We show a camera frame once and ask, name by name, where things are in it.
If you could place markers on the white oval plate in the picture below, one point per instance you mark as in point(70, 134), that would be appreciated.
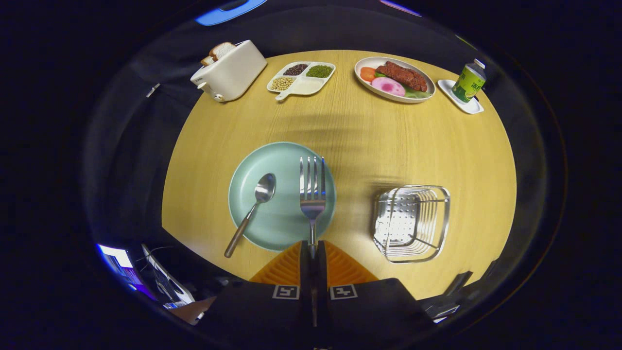
point(369, 61)

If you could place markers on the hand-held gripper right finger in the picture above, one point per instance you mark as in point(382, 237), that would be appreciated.
point(321, 291)

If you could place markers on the pink radish slice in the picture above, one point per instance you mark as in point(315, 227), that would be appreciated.
point(388, 86)

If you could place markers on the silver fork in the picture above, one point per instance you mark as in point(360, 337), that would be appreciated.
point(312, 204)

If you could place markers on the white divided snack tray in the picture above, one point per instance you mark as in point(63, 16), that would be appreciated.
point(306, 86)

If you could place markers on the white toaster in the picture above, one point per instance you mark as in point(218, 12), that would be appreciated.
point(233, 73)

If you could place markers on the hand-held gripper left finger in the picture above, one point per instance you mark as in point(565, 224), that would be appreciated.
point(306, 291)

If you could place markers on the lit monitor screen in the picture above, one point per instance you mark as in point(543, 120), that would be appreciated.
point(116, 257)

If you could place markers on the small clothes peg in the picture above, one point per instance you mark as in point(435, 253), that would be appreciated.
point(153, 90)

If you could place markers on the pile of dark red beans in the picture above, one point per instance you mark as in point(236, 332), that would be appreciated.
point(295, 69)

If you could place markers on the toast bread slice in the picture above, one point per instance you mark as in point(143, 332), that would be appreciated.
point(222, 49)
point(207, 61)

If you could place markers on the green lettuce leaf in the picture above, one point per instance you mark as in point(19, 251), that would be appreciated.
point(416, 94)

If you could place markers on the orange carrot slice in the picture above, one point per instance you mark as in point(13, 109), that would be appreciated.
point(368, 74)

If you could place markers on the small white saucer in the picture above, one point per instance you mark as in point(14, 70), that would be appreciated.
point(449, 90)

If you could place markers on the pile of yellow soybeans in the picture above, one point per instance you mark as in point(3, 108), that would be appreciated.
point(282, 83)

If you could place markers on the green drink bottle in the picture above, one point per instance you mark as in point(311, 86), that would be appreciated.
point(469, 82)

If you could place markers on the pile of green mung beans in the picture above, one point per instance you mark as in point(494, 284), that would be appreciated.
point(319, 71)

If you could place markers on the pale green round plate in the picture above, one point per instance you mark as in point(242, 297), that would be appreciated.
point(282, 223)

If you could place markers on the brown steak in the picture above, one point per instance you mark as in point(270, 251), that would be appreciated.
point(403, 75)

